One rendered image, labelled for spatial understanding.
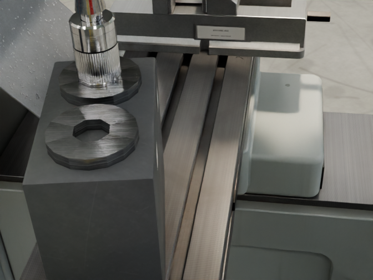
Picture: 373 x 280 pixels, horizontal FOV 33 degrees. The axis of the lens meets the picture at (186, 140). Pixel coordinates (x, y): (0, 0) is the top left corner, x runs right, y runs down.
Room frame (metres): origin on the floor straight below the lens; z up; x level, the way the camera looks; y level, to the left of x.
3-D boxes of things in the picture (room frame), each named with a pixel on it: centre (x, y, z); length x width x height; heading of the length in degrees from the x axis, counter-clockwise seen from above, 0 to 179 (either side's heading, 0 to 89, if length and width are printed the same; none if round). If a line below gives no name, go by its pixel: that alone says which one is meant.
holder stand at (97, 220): (0.54, 0.09, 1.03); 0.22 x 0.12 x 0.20; 0
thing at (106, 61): (0.58, 0.09, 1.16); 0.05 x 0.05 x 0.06
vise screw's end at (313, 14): (1.01, -0.24, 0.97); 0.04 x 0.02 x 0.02; 79
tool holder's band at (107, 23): (0.58, 0.09, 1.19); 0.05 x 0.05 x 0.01
